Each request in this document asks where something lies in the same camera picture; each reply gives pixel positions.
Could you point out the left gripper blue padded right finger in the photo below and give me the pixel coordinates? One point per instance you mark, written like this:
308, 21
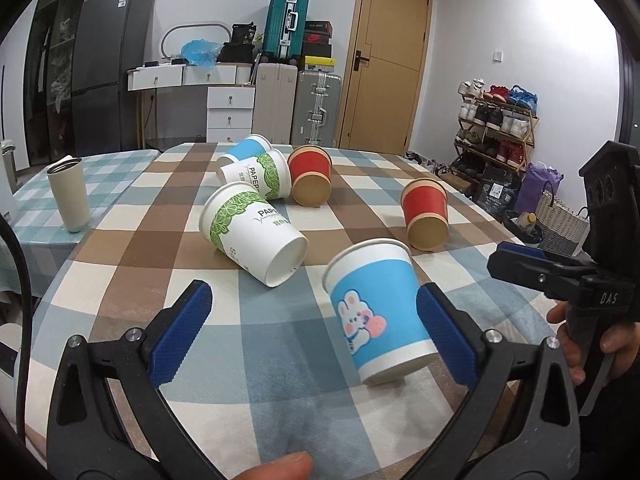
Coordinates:
540, 438

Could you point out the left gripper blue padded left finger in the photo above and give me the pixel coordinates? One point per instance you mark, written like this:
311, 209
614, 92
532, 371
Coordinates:
107, 417

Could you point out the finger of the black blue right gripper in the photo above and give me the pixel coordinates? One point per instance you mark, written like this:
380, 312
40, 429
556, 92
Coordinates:
557, 277

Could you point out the blue bunny paper cup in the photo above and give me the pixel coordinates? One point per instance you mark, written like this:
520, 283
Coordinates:
372, 287

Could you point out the red paper cup right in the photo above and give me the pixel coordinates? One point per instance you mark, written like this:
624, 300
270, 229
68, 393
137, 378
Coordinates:
424, 203

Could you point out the red paper cup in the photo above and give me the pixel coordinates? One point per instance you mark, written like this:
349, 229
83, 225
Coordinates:
424, 203
311, 170

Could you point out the white green paper cup near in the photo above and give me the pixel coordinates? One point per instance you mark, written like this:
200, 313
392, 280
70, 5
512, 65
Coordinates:
246, 228

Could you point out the white green paper cup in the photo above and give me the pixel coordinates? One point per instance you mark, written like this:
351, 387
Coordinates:
267, 172
246, 228

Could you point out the red paper cup left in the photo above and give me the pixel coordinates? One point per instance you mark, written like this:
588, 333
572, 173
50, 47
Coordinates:
311, 170

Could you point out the white green paper cup far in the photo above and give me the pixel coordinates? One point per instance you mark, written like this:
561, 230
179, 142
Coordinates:
267, 172

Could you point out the blue white paper cup far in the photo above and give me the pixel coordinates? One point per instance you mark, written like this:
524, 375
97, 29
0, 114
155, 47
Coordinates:
253, 145

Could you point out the right hand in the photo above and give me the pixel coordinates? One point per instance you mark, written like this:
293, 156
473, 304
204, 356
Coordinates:
621, 340

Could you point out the left hand thumb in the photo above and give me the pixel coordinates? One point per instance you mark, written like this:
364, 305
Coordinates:
295, 466

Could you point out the woven basket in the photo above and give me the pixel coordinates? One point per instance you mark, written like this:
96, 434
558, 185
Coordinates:
563, 232

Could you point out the purple bag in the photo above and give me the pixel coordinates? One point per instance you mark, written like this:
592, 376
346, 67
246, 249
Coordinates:
538, 178

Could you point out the black printed bag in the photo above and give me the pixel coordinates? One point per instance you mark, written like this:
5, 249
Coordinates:
496, 198

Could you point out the wooden shoe rack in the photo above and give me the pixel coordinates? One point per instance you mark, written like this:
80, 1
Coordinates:
497, 124

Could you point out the checkered tablecloth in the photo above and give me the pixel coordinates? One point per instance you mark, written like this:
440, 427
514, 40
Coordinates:
269, 373

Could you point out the wooden door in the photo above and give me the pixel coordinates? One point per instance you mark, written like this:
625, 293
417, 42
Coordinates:
383, 74

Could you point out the beige steel tumbler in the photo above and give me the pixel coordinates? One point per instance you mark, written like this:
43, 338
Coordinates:
68, 186

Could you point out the silver suitcase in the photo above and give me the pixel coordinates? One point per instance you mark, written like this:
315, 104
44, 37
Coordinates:
316, 107

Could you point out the stacked shoe boxes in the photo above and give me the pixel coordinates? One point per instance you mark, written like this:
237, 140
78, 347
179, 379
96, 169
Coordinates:
317, 52

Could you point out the beige suitcase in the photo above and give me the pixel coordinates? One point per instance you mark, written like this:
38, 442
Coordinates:
275, 89

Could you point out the white drawer desk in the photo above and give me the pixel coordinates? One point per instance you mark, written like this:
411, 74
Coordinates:
229, 104

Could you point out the teal suitcase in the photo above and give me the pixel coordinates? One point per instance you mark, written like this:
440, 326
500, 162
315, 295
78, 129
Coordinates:
284, 30

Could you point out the blue plastic bag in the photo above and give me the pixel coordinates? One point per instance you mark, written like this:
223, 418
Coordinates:
201, 53

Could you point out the black refrigerator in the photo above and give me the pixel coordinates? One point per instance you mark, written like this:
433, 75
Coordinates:
109, 42

